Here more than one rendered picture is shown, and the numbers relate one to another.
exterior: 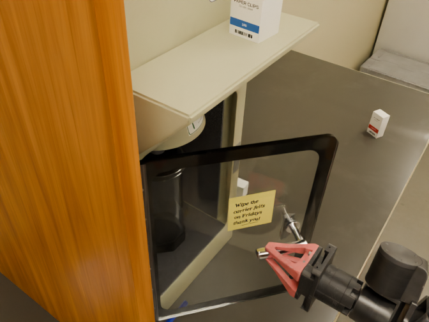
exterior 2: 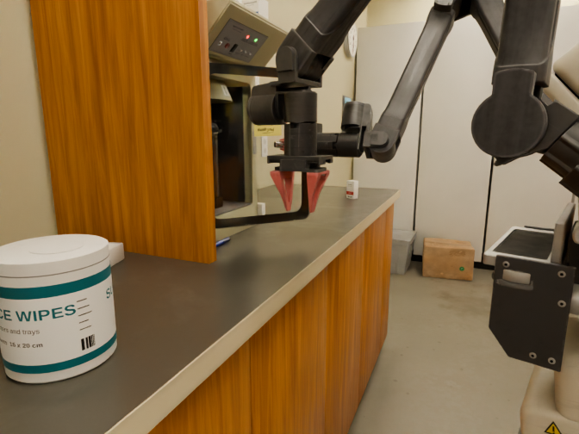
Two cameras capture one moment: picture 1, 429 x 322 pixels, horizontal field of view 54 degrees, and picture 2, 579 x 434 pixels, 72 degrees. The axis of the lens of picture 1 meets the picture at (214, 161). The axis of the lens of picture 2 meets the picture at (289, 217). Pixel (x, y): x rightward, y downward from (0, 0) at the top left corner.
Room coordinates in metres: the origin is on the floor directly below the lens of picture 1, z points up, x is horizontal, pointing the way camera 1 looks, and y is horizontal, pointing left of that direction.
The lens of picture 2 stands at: (-0.57, 0.06, 1.23)
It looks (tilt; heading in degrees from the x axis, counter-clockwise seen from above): 12 degrees down; 350
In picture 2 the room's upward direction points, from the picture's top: straight up
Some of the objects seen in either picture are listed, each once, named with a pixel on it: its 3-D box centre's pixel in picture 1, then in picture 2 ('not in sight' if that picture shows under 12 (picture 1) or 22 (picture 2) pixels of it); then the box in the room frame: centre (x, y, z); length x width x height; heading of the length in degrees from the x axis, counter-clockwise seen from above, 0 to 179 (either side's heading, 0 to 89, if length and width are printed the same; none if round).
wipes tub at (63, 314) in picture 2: not in sight; (58, 301); (-0.05, 0.27, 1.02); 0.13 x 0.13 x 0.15
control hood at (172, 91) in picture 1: (227, 81); (245, 40); (0.52, -0.01, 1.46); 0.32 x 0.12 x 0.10; 147
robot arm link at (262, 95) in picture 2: not in sight; (281, 89); (0.14, -0.05, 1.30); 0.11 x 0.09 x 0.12; 43
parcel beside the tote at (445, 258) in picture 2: not in sight; (446, 257); (2.55, -1.90, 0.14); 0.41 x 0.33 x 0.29; 63
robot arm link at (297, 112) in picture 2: not in sight; (297, 108); (0.12, -0.07, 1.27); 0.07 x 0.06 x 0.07; 43
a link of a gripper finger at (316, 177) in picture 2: not in sight; (305, 185); (0.11, -0.09, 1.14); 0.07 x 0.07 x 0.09; 57
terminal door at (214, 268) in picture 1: (232, 239); (258, 148); (0.46, -0.04, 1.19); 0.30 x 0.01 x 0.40; 107
